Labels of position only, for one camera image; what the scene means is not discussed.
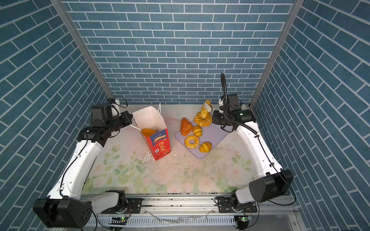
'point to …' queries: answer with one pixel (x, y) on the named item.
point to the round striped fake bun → (205, 147)
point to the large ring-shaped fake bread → (202, 121)
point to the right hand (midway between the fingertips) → (213, 115)
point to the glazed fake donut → (191, 146)
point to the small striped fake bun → (197, 131)
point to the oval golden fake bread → (148, 132)
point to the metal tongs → (208, 108)
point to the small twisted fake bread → (204, 113)
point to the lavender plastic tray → (203, 140)
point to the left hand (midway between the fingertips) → (133, 114)
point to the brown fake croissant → (186, 127)
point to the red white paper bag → (151, 117)
